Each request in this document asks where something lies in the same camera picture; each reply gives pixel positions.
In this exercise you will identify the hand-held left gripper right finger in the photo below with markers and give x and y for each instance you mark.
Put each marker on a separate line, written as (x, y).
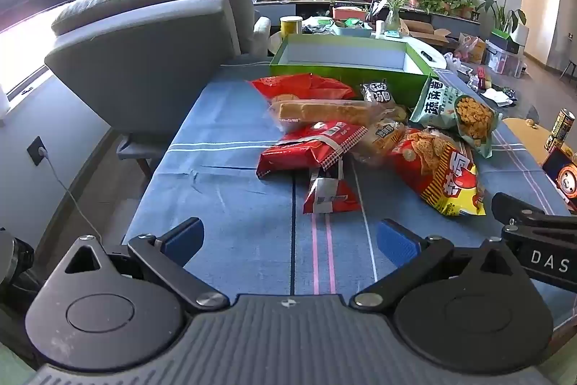
(396, 238)

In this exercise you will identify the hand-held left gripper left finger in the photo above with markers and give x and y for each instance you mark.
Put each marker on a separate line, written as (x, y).
(182, 238)

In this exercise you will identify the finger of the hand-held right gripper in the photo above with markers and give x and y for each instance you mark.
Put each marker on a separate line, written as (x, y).
(511, 204)

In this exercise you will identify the red yellow chip bag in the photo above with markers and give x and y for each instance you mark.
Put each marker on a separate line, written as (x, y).
(441, 173)

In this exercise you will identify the small red white packet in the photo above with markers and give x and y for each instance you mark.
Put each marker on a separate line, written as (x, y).
(331, 198)

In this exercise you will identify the green snack bag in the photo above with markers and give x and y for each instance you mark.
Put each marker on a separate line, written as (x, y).
(469, 119)

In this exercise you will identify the small bun packet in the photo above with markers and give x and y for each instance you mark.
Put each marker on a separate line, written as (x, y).
(381, 139)

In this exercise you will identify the red checkered snack bag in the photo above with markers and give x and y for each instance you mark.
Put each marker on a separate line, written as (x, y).
(311, 146)

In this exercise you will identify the long bread loaf packet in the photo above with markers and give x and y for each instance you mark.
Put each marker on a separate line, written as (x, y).
(324, 112)

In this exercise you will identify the small black white snack packet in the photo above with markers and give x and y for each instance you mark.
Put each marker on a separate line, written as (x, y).
(378, 92)

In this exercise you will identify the red-edged rice cracker bag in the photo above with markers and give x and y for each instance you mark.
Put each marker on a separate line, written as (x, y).
(293, 86)

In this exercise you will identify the green cardboard box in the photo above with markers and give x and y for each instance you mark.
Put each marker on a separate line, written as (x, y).
(351, 55)

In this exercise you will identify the phone with cartoon screen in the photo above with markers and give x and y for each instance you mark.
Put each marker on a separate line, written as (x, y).
(563, 180)

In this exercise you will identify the blue striped tablecloth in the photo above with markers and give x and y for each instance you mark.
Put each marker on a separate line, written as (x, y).
(234, 168)

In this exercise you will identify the black yellow can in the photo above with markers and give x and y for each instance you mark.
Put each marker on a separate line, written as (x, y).
(560, 130)

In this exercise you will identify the dark round marble table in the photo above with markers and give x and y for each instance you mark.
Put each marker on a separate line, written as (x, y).
(518, 107)

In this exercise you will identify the clear storage bin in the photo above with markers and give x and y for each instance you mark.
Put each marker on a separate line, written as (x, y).
(505, 60)

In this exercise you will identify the chair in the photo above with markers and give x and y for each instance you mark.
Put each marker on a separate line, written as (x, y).
(570, 69)

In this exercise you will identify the orange plastic bag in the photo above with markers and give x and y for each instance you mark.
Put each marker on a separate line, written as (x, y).
(469, 47)

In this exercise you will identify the green black box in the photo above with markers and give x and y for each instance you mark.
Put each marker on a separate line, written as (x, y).
(504, 38)

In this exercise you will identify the black round object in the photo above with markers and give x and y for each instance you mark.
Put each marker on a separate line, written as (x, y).
(16, 263)

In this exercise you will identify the black marker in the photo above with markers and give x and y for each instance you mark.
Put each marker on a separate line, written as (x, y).
(429, 55)

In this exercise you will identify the tall leafy plant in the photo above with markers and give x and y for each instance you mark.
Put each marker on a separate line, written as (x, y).
(502, 13)

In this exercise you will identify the open cardboard box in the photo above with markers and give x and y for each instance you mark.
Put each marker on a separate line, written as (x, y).
(426, 32)

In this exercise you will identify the grey sofa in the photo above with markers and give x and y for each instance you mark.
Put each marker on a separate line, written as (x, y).
(153, 46)

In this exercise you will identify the blue basket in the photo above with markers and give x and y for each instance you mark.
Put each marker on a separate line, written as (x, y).
(354, 29)

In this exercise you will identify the spider plant in glass vase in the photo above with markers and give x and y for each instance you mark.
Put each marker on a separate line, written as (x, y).
(392, 13)

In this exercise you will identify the orange box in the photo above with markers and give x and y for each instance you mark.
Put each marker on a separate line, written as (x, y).
(349, 13)

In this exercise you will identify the grey television console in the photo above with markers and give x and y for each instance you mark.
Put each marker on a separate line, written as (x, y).
(311, 8)

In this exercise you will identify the wall socket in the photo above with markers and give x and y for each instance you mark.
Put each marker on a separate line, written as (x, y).
(37, 150)

